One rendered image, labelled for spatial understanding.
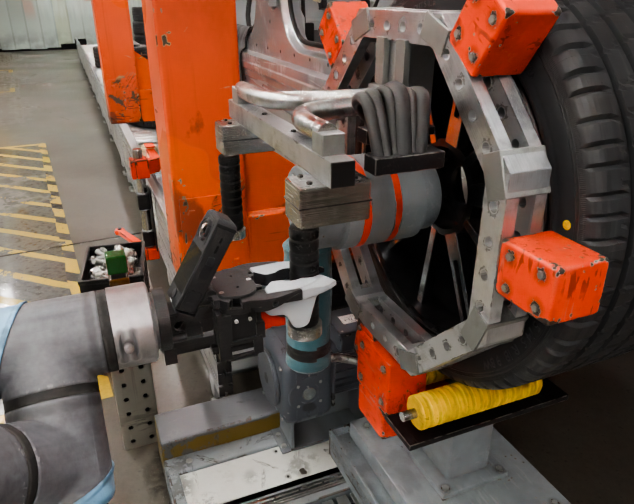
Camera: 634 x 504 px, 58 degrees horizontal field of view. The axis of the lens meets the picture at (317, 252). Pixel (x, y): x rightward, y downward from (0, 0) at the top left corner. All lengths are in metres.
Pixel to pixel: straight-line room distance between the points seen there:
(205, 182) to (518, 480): 0.90
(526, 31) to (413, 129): 0.16
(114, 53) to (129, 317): 2.57
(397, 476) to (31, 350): 0.86
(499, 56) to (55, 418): 0.60
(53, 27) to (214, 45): 12.58
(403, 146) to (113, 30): 2.57
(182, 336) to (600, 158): 0.50
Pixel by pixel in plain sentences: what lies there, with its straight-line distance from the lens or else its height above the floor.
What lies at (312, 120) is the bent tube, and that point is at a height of 1.01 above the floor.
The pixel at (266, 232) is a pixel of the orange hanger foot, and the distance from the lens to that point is 1.34.
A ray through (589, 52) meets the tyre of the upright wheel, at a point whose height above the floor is 1.08.
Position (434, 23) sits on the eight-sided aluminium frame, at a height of 1.11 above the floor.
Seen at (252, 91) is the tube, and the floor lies 1.01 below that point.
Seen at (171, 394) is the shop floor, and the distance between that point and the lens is 1.90.
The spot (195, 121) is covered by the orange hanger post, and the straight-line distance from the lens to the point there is 1.23.
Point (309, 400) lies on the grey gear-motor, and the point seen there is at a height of 0.30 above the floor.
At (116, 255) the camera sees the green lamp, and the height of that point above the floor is 0.66.
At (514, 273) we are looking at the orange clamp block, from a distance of 0.69.
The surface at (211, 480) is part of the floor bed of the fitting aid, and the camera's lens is 1.50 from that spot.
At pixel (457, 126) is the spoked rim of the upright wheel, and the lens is 0.92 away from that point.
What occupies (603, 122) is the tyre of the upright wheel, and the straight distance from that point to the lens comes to 0.72.
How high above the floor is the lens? 1.15
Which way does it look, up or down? 25 degrees down
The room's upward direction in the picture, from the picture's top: straight up
